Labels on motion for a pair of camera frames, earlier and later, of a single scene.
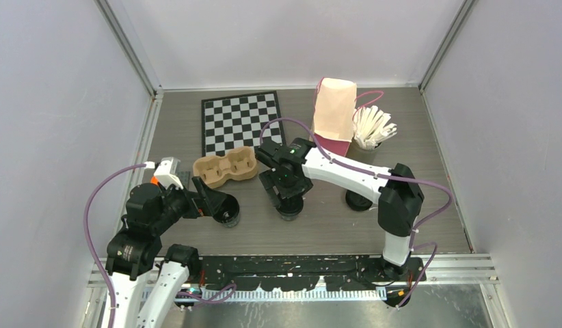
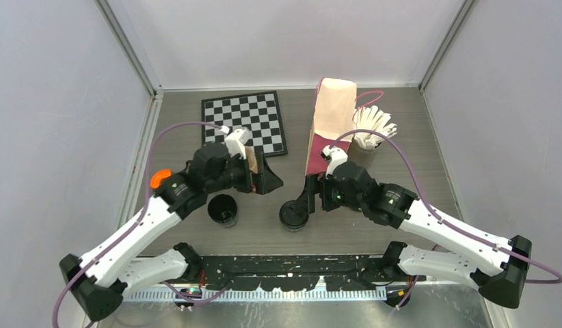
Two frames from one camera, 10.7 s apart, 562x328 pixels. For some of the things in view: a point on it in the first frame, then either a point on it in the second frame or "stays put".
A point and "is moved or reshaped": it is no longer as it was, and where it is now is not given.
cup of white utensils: (371, 127) stays put
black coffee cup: (228, 212) stays put
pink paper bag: (334, 112) stays put
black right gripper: (269, 179) -> (316, 183)
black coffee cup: (290, 208) is moved or reshaped
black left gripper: (211, 198) -> (266, 180)
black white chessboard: (246, 120) stays put
